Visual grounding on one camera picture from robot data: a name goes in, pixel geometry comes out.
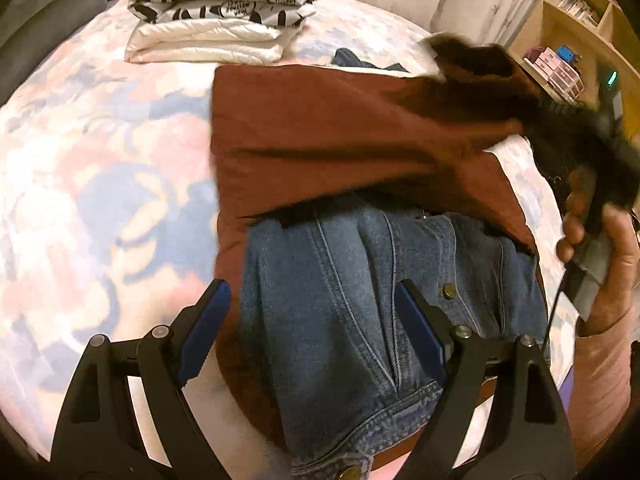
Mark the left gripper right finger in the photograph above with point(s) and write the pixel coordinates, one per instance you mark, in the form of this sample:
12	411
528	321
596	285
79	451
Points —
500	415

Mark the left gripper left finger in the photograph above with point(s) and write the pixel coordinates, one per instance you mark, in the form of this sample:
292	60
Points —
97	435

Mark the blue denim jacket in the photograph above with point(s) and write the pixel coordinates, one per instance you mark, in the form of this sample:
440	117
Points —
360	324

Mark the rust brown garment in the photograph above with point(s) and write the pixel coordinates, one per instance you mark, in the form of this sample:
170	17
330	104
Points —
330	135

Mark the pink sleeve right forearm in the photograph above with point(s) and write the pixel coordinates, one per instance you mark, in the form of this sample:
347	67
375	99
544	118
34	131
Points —
601	389

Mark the person's right hand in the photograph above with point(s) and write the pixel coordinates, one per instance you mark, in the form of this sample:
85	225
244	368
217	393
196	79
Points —
614	298

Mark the pink drawer organizer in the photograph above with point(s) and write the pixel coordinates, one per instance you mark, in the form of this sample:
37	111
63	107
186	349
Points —
561	76

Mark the blue small box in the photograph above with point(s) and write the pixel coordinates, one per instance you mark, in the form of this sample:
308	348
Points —
567	55

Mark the wooden bookshelf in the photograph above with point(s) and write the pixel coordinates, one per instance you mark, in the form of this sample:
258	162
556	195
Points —
594	31

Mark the floral bedspread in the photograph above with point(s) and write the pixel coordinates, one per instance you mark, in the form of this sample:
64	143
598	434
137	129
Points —
109	210

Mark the black white patterned folded duvet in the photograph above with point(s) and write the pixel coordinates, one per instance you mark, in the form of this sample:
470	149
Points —
252	32

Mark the grey pillow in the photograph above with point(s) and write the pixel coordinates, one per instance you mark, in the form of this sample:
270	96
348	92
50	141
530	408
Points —
32	29

